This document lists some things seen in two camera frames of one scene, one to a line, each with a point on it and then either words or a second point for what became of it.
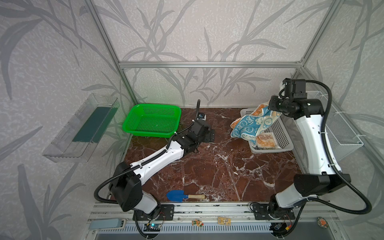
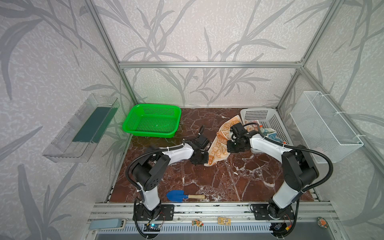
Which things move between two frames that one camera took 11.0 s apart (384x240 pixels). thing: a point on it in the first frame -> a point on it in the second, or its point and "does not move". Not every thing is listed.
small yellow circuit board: [223, 220] does not move
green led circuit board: [152, 227] does not move
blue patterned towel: [250, 126] -> [270, 133]
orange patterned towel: [265, 140] -> [218, 150]
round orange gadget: [322, 222] does not move
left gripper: [208, 135] -> [200, 139]
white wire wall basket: [342, 140] does not move
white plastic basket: [279, 127] does not move
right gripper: [273, 102] -> [237, 131]
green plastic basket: [156, 120] does not move
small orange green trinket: [197, 222] does not move
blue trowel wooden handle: [179, 195] does not move
